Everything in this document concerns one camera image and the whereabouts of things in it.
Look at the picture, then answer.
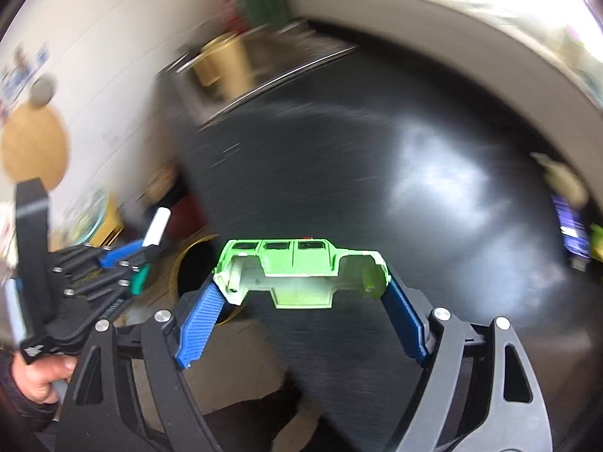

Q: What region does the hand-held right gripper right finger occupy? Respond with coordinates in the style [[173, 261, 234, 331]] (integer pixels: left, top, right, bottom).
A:
[[381, 275, 552, 452]]

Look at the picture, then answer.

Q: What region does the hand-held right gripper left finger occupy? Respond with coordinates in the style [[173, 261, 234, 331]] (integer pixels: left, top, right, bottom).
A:
[[55, 280, 227, 452]]

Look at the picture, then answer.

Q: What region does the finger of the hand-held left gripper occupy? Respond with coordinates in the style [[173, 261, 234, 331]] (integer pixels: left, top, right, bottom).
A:
[[65, 266, 138, 303], [49, 240, 152, 278]]

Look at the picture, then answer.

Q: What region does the green and white toothbrush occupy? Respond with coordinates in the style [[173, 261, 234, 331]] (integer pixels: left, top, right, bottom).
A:
[[127, 207, 170, 295]]

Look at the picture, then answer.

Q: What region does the yellow rimmed waste bin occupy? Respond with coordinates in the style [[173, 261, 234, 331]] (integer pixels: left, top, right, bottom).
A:
[[172, 234, 248, 325]]

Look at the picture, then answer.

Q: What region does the green toy car shell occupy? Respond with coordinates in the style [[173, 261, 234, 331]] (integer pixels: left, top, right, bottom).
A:
[[213, 238, 391, 310]]

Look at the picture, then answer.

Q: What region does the person's left hand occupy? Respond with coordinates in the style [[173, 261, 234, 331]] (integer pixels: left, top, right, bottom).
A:
[[12, 351, 77, 406]]

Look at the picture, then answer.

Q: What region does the round wooden board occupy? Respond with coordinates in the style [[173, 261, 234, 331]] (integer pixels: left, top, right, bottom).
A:
[[0, 104, 71, 189]]

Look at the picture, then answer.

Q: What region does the purple wrapper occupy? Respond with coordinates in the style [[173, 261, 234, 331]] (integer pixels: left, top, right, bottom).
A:
[[551, 193, 592, 269]]

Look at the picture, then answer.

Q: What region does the green printed carton tube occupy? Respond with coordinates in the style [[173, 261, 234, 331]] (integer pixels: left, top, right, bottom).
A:
[[589, 223, 603, 262]]

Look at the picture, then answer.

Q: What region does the white foam bottle brush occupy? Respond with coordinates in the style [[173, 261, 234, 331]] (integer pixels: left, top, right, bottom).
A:
[[530, 151, 589, 208]]

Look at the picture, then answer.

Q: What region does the yellow plastic jug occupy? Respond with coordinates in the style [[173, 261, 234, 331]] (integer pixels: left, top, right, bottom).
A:
[[191, 33, 255, 88]]

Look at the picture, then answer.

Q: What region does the steel sink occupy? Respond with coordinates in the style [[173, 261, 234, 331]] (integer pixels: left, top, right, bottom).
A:
[[155, 19, 359, 128]]

